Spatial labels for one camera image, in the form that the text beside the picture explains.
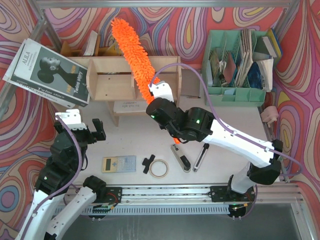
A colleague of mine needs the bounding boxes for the orange microfiber duster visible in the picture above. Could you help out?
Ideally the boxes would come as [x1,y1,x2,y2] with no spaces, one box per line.
[110,17,181,145]

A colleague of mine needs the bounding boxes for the grey black stapler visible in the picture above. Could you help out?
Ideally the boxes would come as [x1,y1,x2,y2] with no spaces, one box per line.
[170,144,191,173]

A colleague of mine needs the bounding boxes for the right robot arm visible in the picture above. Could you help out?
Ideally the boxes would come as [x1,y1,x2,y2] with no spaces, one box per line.
[146,97,283,195]

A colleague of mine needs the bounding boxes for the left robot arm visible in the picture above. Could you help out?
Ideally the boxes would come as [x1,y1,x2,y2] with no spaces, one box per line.
[16,117,122,240]

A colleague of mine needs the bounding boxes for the wooden bookshelf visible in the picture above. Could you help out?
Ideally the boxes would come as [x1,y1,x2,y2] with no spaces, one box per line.
[70,56,182,127]

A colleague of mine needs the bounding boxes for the white spiral notebook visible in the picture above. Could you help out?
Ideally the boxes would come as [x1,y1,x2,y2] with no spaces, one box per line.
[113,100,148,114]

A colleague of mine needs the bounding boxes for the orange pencil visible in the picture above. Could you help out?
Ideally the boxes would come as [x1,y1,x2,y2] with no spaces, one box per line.
[186,96,201,99]

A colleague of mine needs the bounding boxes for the yellow calculator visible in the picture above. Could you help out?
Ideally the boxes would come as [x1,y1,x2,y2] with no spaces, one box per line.
[102,155,137,173]

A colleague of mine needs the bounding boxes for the black plastic clip piece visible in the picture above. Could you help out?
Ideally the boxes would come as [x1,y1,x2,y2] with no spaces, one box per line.
[142,154,155,174]

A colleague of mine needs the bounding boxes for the masking tape roll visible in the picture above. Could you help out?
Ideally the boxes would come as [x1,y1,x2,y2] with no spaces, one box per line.
[149,159,169,179]

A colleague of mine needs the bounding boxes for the light blue paper pad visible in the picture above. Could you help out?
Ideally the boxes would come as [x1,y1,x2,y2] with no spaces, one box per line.
[223,88,236,95]

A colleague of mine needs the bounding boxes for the black white magazine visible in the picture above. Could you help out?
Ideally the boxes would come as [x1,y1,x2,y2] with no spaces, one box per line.
[3,38,90,109]

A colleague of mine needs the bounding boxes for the mint green desk organizer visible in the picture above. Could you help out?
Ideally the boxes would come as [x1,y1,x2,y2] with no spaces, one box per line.
[201,44,268,107]

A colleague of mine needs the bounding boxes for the books in green organizer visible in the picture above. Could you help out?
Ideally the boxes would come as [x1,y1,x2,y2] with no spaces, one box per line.
[202,28,283,92]

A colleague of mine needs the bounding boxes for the pink piggy figure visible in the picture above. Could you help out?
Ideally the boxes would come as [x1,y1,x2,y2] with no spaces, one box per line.
[260,105,279,128]

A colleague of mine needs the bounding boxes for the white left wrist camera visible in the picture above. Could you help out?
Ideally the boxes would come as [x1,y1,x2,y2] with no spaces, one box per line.
[55,109,87,131]

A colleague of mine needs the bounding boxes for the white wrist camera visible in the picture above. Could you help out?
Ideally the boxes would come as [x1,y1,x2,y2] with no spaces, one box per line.
[149,81,174,102]
[55,109,87,131]

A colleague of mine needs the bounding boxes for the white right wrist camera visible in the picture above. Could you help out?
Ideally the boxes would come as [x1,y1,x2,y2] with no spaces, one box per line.
[149,81,174,102]

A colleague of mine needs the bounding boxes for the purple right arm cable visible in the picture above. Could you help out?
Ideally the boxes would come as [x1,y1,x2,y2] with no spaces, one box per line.
[149,62,303,179]

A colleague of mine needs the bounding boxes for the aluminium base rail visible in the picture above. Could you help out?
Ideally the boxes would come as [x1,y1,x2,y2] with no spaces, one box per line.
[80,182,305,219]

